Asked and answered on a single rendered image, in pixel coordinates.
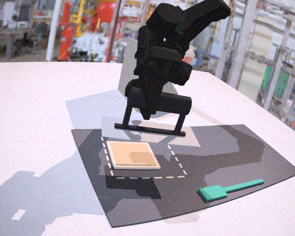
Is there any dark grey flat mat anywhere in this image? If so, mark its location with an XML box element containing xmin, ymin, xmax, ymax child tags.
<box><xmin>72</xmin><ymin>124</ymin><xmax>295</xmax><ymax>228</ymax></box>

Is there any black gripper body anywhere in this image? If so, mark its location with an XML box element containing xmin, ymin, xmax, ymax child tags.
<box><xmin>125</xmin><ymin>40</ymin><xmax>182</xmax><ymax>97</ymax></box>

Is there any peach square tile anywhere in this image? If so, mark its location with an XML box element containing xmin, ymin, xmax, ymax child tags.
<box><xmin>106</xmin><ymin>141</ymin><xmax>161</xmax><ymax>170</ymax></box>

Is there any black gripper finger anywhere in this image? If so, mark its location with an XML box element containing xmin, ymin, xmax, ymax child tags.
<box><xmin>138</xmin><ymin>70</ymin><xmax>173</xmax><ymax>115</ymax></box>
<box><xmin>132</xmin><ymin>86</ymin><xmax>151</xmax><ymax>120</ymax></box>

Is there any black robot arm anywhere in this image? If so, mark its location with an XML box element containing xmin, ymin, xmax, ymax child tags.
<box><xmin>137</xmin><ymin>0</ymin><xmax>231</xmax><ymax>86</ymax></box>

